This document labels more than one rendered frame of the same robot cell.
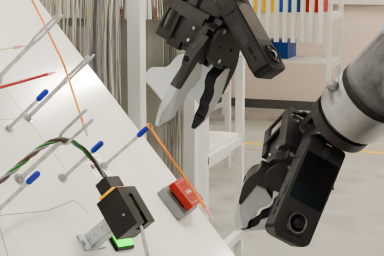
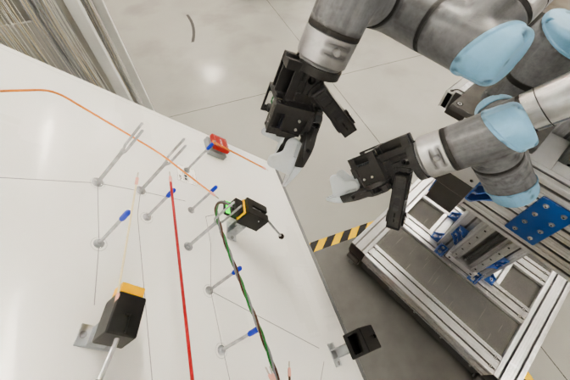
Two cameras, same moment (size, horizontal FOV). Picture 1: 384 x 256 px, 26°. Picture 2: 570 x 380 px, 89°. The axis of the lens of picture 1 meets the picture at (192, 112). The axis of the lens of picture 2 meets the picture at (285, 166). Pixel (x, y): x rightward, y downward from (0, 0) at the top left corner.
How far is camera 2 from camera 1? 86 cm
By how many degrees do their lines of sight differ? 55
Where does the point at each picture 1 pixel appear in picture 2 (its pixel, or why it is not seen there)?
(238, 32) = (334, 116)
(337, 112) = (439, 172)
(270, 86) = not seen: outside the picture
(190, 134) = (121, 50)
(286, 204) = (401, 217)
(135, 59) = (92, 38)
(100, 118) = (151, 131)
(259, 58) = (350, 127)
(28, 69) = (94, 143)
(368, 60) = (478, 152)
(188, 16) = (295, 115)
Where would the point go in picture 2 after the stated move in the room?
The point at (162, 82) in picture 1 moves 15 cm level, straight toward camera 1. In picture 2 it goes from (283, 163) to (356, 223)
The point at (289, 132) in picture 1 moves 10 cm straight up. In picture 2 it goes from (382, 170) to (399, 131)
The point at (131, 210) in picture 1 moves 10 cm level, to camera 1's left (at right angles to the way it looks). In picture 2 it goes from (262, 217) to (221, 248)
